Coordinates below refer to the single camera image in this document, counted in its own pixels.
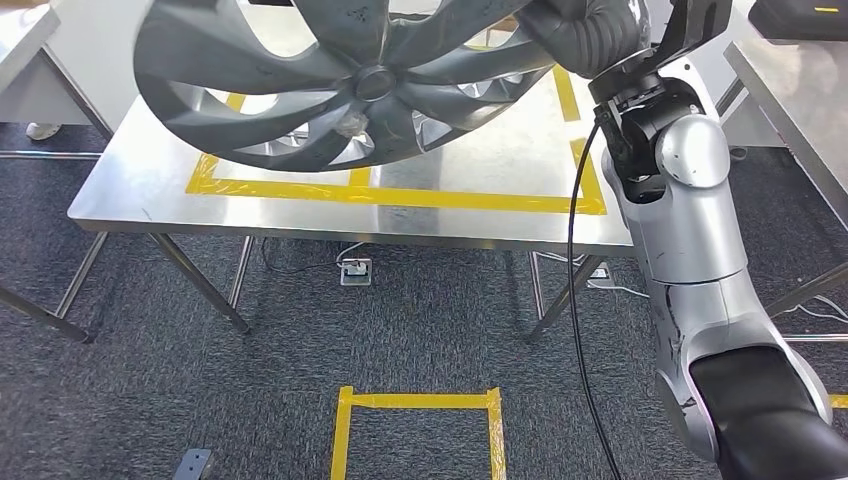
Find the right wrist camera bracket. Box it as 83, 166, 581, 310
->
652, 0, 733, 71

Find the yellow floor tape square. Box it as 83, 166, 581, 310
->
329, 386, 508, 480

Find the thin black floor cable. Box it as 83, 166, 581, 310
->
260, 237, 349, 276

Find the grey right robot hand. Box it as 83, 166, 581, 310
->
513, 0, 654, 81

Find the grey plastic wheel hubcap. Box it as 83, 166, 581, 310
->
132, 0, 558, 174

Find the white desk panel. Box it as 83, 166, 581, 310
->
0, 0, 154, 137
718, 79, 790, 148

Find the white cable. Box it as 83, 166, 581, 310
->
533, 250, 652, 301
791, 294, 848, 326

